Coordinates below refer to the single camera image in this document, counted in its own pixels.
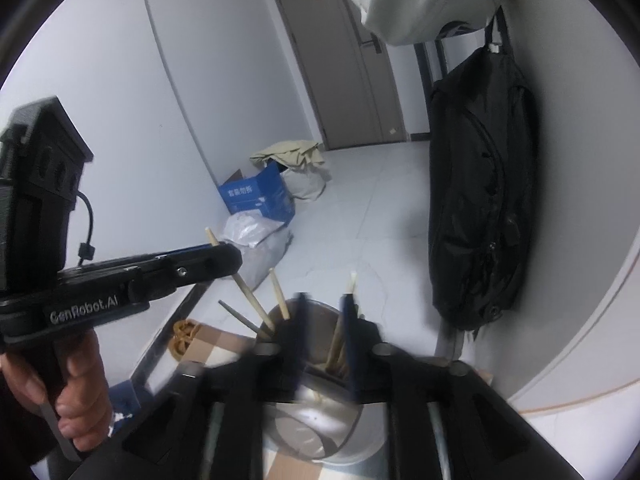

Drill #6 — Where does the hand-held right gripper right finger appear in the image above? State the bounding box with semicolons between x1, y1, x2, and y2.
339;294;578;480

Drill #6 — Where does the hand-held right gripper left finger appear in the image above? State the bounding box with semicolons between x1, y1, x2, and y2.
122;292;311;480

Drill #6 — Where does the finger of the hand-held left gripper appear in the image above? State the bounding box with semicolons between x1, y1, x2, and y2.
127;243;244;305

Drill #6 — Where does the single wooden chopstick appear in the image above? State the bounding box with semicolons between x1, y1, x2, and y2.
204;227;277;335
324;271;359;376
269;267;292;321

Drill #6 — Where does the grey oval utensil holder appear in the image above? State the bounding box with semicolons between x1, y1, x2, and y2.
250;297;392;467

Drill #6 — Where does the person's left hand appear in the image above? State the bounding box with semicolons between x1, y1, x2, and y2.
0;332;113;442

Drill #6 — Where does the dark grey chopstick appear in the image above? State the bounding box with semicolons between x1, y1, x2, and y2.
218;300;273;341

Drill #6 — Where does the white parcel bag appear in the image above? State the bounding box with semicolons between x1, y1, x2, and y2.
222;211;283;248

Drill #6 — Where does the grey parcel bag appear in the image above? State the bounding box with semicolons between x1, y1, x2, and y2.
235;227;295;292

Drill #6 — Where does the checkered floor mat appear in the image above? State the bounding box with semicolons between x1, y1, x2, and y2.
192;324;401;480

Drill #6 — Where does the blue cardboard box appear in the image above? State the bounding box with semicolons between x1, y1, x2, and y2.
218;162;297;224

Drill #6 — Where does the white plastic bag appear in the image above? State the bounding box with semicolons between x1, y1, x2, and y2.
285;165;332;204

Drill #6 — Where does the beige cloth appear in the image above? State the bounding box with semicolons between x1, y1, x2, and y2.
249;140;327;175

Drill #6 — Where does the black hanging bag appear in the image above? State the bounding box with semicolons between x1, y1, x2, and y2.
426;5;540;332

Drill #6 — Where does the grey door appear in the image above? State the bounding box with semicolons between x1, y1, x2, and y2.
270;0;407;151

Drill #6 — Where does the white wardrobe with wooden trim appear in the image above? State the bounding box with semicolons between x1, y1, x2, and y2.
507;230;640;416

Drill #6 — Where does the white hanging jacket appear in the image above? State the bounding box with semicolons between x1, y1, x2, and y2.
341;0;512;47

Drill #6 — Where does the black cable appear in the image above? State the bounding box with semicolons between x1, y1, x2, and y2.
75;190;96;263

